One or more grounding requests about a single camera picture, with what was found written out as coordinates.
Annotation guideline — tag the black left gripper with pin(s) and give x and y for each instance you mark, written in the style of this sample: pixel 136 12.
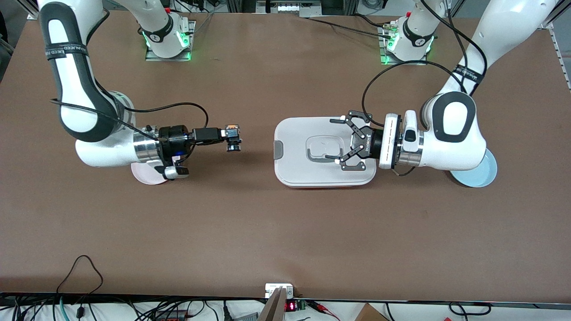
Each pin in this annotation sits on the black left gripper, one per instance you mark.
pixel 369 145

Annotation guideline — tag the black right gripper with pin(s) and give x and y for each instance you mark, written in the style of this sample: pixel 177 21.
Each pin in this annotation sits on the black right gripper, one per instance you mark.
pixel 173 139

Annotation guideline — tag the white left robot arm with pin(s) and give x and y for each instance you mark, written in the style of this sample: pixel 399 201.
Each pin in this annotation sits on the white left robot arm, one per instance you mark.
pixel 455 147

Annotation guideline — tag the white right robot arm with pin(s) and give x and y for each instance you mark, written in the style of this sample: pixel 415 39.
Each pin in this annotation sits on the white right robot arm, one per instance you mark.
pixel 102 154

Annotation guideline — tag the white lidded container box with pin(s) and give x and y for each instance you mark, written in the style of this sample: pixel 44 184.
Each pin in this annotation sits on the white lidded container box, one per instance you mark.
pixel 294 169

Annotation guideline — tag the pink round plate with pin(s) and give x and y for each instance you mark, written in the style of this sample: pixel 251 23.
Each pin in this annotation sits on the pink round plate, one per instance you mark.
pixel 147 176

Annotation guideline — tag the light blue round plate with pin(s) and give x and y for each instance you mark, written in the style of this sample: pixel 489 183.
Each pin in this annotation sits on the light blue round plate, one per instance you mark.
pixel 482 178

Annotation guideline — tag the small white box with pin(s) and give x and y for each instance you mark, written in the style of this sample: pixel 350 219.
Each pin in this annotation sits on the small white box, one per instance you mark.
pixel 273 289

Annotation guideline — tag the red black clip leads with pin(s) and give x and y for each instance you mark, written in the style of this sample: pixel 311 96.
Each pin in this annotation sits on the red black clip leads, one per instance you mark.
pixel 319 306

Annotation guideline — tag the red digit display module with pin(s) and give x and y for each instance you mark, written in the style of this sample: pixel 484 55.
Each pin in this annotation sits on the red digit display module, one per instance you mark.
pixel 291 306

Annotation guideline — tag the brown cardboard piece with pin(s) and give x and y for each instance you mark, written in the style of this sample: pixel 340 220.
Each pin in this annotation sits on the brown cardboard piece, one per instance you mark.
pixel 370 313

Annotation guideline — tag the black power adapter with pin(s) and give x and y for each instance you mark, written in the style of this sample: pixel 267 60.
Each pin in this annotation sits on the black power adapter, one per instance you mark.
pixel 174 315

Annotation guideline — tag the grey metal bar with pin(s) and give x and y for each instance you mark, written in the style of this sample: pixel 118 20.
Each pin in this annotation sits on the grey metal bar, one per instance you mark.
pixel 273 310

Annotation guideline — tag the grey plug adapter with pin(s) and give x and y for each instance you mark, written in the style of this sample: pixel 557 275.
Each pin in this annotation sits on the grey plug adapter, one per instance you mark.
pixel 245 317

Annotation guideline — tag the aluminium right arm base plate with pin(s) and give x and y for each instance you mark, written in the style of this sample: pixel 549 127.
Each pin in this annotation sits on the aluminium right arm base plate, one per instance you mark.
pixel 169 58

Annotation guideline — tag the aluminium left arm base plate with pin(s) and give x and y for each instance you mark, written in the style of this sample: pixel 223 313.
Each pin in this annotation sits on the aluminium left arm base plate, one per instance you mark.
pixel 403 63

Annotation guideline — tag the aluminium frame with sockets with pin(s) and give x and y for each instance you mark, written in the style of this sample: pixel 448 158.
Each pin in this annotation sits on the aluminium frame with sockets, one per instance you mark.
pixel 267 6

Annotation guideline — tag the aluminium profile rail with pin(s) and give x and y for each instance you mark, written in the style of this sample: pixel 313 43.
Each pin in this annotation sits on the aluminium profile rail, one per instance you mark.
pixel 31 11
pixel 560 58

